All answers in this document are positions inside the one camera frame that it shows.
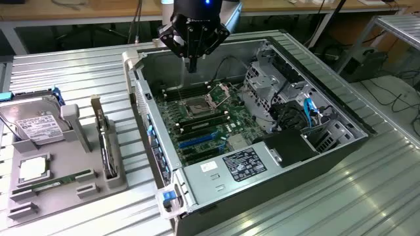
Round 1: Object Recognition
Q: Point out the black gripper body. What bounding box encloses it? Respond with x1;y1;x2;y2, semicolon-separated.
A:
169;0;224;57

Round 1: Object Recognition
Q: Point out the green graphics card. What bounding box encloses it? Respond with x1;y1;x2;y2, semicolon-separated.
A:
88;94;120;178

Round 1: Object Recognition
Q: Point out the open black PC case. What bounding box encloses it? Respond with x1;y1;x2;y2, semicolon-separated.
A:
121;29;379;236

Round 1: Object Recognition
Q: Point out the black RAM slot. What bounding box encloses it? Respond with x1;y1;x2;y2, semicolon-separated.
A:
163;87;211;98
179;121;232;137
164;89;197;101
163;85;211;95
161;82;209;93
173;110;229;126

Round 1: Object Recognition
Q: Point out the silver disk bay cage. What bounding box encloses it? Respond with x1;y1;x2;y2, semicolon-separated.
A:
243;48;311;121

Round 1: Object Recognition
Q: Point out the metal socket cover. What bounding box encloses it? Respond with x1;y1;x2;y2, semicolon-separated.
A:
205;83;235;109

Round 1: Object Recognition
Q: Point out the CPU socket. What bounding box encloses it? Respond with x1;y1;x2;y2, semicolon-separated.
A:
184;97;211;118

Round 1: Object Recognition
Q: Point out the green motherboard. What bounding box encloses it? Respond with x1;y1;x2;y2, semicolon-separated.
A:
153;81;267;168

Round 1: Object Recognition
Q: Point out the RAM stick with white label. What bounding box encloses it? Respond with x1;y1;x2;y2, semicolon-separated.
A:
179;115;231;132

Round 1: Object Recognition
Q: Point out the black expansion slot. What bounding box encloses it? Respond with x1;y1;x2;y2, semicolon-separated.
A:
183;147;225;161
176;126;217;142
180;141;224;155

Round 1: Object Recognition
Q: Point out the blue disk caddy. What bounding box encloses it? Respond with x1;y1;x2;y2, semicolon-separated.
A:
0;85;64;109

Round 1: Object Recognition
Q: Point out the blue expansion slot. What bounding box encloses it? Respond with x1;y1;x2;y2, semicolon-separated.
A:
177;131;220;148

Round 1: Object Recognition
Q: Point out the silver chipset heatsink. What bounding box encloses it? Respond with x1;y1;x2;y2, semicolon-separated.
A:
228;136;251;151

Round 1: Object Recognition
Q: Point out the black box on floor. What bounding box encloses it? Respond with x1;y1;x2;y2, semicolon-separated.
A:
343;48;389;83

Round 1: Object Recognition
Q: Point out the black plastic shroud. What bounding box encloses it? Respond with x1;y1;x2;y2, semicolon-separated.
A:
261;129;320;168

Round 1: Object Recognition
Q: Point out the silver hard disk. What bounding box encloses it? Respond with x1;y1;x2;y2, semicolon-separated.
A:
0;96;65;146

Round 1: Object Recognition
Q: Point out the aluminium slat side table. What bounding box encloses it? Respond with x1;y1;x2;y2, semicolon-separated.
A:
359;15;420;74

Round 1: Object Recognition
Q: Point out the silver power supply with label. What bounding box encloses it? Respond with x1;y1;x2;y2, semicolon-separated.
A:
181;140;284;206

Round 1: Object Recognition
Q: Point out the blue case latch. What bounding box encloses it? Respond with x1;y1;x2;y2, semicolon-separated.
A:
163;190;176;206

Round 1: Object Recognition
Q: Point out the silver CPU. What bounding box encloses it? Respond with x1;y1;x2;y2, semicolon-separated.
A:
19;158;49;183

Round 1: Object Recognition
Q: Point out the green RAM stick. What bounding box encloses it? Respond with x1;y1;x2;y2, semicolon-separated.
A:
23;169;92;194

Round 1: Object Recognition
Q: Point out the grey parts rack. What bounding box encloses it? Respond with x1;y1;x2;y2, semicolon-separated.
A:
0;92;128;228

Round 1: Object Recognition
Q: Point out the grey hanging cable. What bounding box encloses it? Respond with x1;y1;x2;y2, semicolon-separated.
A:
129;0;145;45

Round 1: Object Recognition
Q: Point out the long black wire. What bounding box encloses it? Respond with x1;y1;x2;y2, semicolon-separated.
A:
209;56;248;83

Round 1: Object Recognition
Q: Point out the wooden desk with metal frame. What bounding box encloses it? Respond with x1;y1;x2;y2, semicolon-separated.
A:
241;0;408;72
0;0;244;56

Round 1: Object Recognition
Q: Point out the black power wire bundle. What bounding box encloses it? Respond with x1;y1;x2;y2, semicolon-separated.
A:
271;101;309;131

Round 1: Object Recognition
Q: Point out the blue wire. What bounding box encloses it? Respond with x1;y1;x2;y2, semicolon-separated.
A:
304;97;321;128

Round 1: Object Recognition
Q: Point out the black floor cable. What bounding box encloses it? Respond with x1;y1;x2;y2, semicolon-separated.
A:
360;70;420;108

